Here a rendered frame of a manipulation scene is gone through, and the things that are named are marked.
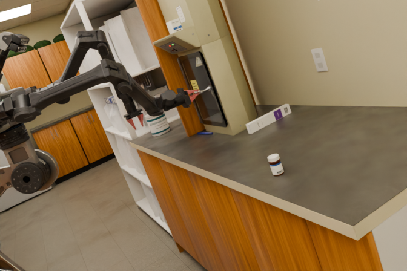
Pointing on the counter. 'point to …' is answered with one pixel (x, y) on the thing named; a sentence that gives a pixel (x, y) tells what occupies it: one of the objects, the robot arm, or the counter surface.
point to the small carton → (174, 26)
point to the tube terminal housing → (213, 49)
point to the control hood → (188, 42)
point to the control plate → (172, 47)
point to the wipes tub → (157, 124)
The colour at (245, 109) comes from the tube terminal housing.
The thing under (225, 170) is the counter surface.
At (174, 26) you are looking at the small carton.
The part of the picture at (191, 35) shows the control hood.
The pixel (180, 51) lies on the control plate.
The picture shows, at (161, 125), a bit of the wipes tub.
